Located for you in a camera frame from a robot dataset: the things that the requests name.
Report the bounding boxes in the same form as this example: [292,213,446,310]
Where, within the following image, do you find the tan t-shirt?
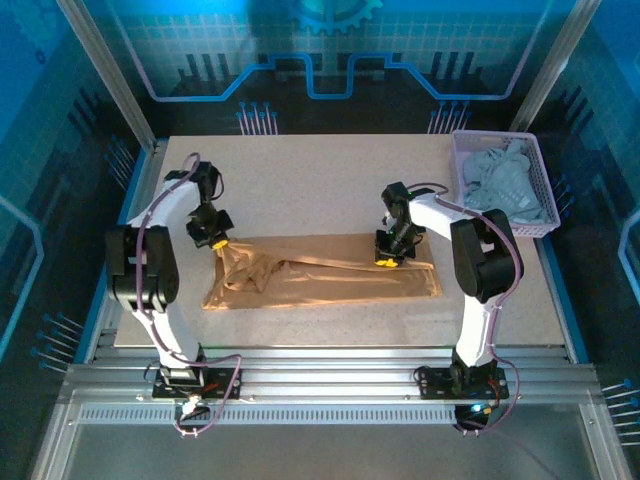
[201,233,444,312]

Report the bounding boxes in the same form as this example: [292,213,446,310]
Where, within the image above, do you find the grey t-shirt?
[459,139,549,226]

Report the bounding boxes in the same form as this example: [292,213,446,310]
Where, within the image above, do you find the lavender plastic basket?
[451,129,562,240]

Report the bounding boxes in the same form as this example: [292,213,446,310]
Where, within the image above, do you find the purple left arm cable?
[133,152,244,439]

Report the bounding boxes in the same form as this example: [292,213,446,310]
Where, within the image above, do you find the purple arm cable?
[409,182,524,436]
[133,152,244,439]

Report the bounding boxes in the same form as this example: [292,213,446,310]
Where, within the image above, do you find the aluminium mounting rail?
[59,344,601,406]

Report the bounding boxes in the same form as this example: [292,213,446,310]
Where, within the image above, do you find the slotted grey cable duct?
[77,404,461,426]

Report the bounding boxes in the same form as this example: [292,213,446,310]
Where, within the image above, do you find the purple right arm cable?
[409,182,524,436]

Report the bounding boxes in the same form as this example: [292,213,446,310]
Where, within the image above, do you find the aluminium frame post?
[55,0,157,151]
[509,0,604,132]

